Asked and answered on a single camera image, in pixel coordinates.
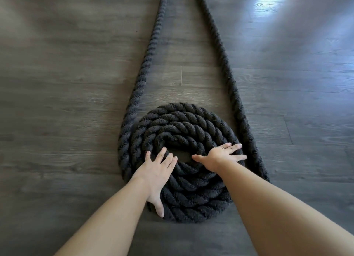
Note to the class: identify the person's left hand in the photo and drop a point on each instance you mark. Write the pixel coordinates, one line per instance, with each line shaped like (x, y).
(155, 175)

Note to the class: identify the person's right forearm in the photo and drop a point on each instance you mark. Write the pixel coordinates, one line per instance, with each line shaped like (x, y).
(276, 208)

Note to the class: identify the person's right hand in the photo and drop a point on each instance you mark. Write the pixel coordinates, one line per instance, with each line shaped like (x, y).
(218, 157)

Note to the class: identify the person's left forearm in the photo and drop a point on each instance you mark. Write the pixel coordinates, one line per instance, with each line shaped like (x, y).
(110, 225)

